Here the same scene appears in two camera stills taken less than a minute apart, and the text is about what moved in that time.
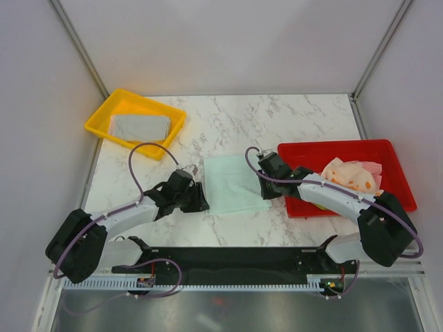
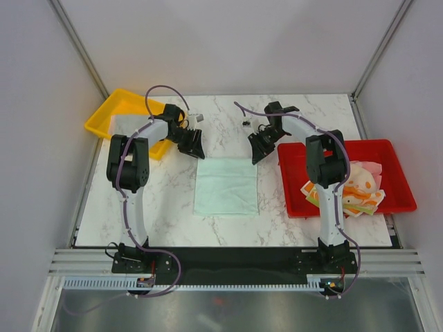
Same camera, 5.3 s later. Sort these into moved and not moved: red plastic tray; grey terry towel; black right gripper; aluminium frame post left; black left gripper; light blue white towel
Moved: black right gripper; light blue white towel; black left gripper
Not moved: grey terry towel; red plastic tray; aluminium frame post left
